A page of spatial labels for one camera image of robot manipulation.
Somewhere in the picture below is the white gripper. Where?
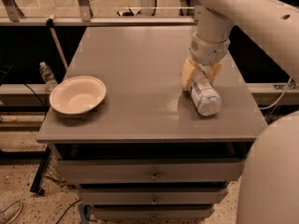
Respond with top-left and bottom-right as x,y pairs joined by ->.
181,33 -> 230,91

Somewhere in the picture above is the clear plastic bottle blue label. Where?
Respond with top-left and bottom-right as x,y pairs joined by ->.
190,74 -> 222,117

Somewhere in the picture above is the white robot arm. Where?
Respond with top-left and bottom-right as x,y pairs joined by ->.
191,0 -> 299,224

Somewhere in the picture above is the small clear water bottle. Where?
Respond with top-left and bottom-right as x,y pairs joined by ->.
39,62 -> 58,91

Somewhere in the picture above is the grey drawer cabinet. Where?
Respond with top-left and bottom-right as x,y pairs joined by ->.
36,25 -> 269,221

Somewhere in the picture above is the top grey drawer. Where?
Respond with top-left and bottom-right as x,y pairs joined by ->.
57,159 -> 244,184

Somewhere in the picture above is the grey drawer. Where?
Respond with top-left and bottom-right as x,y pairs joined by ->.
93,205 -> 214,220
78,188 -> 228,205
57,159 -> 244,184

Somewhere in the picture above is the white paper bowl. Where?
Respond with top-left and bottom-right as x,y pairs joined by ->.
50,76 -> 107,115

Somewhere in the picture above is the wooden stick with black clamp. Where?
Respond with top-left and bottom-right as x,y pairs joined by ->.
46,14 -> 68,70

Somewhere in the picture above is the middle grey drawer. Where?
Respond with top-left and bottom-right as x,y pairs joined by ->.
78,188 -> 228,205

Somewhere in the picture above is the bottom grey drawer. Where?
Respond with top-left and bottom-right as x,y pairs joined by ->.
93,205 -> 214,220

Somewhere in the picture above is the black metal stand leg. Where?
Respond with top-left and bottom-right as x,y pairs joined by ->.
30,147 -> 51,196

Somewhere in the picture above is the white cable at right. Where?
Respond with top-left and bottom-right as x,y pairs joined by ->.
259,77 -> 295,111

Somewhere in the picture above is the black floor cable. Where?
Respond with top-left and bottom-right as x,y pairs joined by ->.
55,199 -> 82,224

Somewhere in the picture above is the metal rail frame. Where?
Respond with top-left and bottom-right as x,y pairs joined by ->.
1,0 -> 196,26

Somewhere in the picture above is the white wire fan guard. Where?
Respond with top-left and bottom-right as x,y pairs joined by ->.
0,201 -> 23,224

